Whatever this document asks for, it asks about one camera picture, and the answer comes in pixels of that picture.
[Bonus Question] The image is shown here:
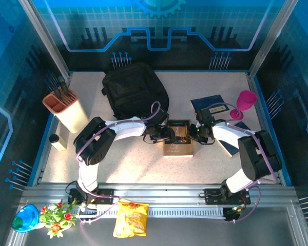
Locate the black backpack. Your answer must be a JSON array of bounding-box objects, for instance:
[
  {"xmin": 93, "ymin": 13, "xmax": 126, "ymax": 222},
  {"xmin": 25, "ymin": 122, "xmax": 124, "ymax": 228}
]
[{"xmin": 101, "ymin": 62, "xmax": 170, "ymax": 121}]

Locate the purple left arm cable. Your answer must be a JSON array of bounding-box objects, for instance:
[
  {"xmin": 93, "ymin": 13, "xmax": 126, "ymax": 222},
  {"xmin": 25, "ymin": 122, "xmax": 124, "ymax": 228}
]
[{"xmin": 75, "ymin": 101, "xmax": 162, "ymax": 226}]

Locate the small cream bottle, black cap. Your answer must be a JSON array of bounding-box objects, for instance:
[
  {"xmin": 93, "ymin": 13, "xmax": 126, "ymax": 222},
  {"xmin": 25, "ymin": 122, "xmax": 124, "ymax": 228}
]
[{"xmin": 49, "ymin": 133, "xmax": 68, "ymax": 152}]

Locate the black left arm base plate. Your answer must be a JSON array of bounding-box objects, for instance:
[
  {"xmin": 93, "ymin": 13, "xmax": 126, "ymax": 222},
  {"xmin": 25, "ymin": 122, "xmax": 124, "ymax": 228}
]
[{"xmin": 66, "ymin": 188, "xmax": 118, "ymax": 206}]

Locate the black electronics board with LEDs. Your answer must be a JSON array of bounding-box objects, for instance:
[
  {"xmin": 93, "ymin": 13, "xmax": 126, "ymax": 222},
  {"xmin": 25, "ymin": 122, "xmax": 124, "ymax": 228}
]
[{"xmin": 224, "ymin": 204, "xmax": 246, "ymax": 222}]

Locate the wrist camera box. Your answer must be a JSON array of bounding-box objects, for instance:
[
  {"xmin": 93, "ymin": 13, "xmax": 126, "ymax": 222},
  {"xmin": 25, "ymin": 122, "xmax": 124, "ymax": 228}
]
[
  {"xmin": 196, "ymin": 107, "xmax": 214, "ymax": 124},
  {"xmin": 155, "ymin": 109, "xmax": 170, "ymax": 126}
]

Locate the brown paperback book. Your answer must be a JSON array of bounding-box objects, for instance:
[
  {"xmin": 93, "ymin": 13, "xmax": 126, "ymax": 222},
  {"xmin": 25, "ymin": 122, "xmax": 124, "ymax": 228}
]
[{"xmin": 163, "ymin": 119, "xmax": 194, "ymax": 157}]

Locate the artificial red flower plant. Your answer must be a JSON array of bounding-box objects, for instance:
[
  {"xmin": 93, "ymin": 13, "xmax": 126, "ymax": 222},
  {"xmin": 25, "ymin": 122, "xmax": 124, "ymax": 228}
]
[{"xmin": 38, "ymin": 199, "xmax": 80, "ymax": 239}]

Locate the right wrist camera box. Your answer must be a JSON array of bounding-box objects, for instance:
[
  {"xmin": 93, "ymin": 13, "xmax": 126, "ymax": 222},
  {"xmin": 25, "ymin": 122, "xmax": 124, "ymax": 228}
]
[{"xmin": 196, "ymin": 107, "xmax": 214, "ymax": 124}]

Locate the aluminium mounting rail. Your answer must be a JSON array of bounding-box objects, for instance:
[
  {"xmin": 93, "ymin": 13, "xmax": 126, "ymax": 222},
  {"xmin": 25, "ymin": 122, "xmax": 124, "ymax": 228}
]
[{"xmin": 20, "ymin": 182, "xmax": 297, "ymax": 209}]

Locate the yellow snack bag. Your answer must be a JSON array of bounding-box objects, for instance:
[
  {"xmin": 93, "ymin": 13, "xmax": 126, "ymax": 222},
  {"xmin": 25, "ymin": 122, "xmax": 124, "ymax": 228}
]
[{"xmin": 112, "ymin": 198, "xmax": 149, "ymax": 238}]

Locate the cream utensil holder, orange rim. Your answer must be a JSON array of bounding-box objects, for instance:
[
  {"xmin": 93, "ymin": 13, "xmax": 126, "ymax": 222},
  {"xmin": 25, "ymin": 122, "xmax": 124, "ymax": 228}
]
[{"xmin": 42, "ymin": 88, "xmax": 89, "ymax": 134}]

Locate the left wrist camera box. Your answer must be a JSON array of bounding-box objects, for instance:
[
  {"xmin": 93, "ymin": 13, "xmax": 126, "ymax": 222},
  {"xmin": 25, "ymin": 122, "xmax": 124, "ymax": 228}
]
[{"xmin": 155, "ymin": 109, "xmax": 170, "ymax": 126}]

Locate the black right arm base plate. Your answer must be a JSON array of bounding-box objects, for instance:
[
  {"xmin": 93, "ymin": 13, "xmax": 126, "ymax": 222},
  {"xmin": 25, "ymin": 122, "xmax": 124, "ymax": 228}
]
[{"xmin": 204, "ymin": 188, "xmax": 252, "ymax": 206}]

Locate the pink plastic goblet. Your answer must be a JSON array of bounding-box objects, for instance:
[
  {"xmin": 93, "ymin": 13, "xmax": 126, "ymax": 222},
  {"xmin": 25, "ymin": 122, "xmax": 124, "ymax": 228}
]
[{"xmin": 229, "ymin": 90, "xmax": 258, "ymax": 121}]

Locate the tall grey-handled knife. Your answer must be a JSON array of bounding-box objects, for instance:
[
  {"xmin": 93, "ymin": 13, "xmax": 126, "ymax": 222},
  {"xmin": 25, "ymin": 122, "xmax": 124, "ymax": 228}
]
[{"xmin": 57, "ymin": 75, "xmax": 70, "ymax": 99}]

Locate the black-handled knife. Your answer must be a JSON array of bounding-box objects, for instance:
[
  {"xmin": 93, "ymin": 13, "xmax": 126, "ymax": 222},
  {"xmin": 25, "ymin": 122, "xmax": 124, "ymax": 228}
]
[{"xmin": 53, "ymin": 87, "xmax": 64, "ymax": 103}]

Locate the white slotted cable tray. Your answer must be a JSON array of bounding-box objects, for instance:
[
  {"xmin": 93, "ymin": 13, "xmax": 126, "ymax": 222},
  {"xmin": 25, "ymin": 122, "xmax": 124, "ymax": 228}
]
[{"xmin": 78, "ymin": 207, "xmax": 225, "ymax": 219}]

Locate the aluminium frame post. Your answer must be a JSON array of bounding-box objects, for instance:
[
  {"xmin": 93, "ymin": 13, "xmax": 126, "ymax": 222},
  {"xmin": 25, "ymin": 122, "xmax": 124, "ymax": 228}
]
[
  {"xmin": 248, "ymin": 0, "xmax": 298, "ymax": 77},
  {"xmin": 17, "ymin": 0, "xmax": 72, "ymax": 80}
]

